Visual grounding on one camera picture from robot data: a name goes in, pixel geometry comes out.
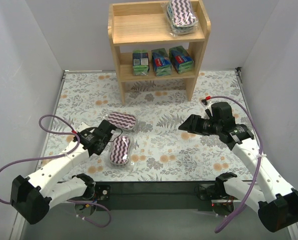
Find pink wavy sponge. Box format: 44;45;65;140
109;135;131;167
161;0;199;37
105;111;137;131

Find green blue sponge pack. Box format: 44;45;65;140
169;45;194;74
132;49;150;76
151;48;171;77

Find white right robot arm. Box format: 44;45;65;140
179;114;298;233

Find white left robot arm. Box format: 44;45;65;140
11;120;117;225

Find wooden two-tier shelf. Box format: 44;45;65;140
108;0;211;103

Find pink wavy sponge top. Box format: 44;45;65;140
105;111;137;131

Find floral patterned table mat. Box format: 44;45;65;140
36;70;269;182

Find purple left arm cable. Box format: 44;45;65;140
0;114;112;228

